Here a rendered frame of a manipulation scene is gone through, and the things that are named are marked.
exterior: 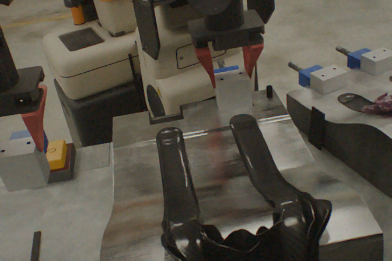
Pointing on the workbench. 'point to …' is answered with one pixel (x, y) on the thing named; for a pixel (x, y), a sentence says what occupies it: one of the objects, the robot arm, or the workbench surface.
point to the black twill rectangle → (316, 127)
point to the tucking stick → (35, 246)
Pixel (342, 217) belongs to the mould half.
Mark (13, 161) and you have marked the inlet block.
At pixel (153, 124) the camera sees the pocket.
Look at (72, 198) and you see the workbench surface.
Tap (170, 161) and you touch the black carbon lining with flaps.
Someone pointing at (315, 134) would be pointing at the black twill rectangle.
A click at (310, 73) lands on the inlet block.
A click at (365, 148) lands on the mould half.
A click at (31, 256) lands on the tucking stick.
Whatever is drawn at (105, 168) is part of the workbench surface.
